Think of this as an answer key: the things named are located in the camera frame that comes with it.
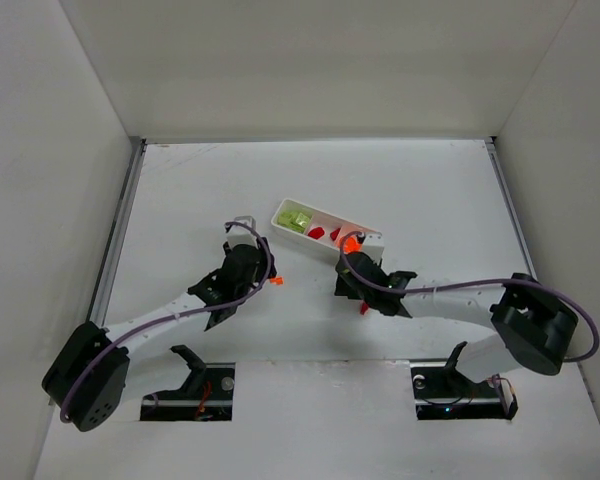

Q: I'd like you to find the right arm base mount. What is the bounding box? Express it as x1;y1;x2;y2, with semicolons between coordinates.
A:
410;342;519;421

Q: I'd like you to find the orange round lego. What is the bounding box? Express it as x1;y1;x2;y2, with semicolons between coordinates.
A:
338;236;361;254

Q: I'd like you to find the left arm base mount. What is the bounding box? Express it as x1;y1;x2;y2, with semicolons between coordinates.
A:
139;345;236;422

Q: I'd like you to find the right metal rail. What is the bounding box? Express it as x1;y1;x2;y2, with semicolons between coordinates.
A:
484;137;538;279

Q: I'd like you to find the red lego arch piece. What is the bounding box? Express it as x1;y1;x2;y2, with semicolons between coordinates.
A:
308;227;325;240

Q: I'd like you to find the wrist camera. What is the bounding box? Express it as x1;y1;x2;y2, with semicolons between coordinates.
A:
360;232;385;265
225;215;257;250

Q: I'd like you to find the left metal rail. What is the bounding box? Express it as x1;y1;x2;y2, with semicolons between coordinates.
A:
78;136;147;327

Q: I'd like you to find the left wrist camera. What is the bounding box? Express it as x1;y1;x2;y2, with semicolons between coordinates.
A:
225;215;257;250

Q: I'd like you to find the metal rail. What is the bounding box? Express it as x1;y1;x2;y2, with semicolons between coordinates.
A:
78;136;147;327
484;137;538;279

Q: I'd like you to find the green lego block large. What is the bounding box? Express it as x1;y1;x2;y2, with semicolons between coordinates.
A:
277;211;295;228

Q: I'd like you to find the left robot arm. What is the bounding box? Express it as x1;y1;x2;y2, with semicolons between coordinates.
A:
42;238;276;432

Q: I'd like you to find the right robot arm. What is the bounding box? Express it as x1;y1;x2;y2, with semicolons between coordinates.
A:
334;252;578;383

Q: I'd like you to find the purple cable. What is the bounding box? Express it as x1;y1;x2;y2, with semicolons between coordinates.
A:
338;230;600;362
59;221;275;424

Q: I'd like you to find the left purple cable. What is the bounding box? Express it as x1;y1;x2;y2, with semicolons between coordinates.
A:
59;221;275;424

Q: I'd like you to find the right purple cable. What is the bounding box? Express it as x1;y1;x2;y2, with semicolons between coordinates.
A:
338;230;600;362

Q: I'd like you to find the white three-compartment tray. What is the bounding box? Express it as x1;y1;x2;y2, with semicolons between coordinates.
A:
271;198;384;265

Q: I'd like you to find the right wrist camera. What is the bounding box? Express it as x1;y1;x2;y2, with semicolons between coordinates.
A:
360;232;385;265

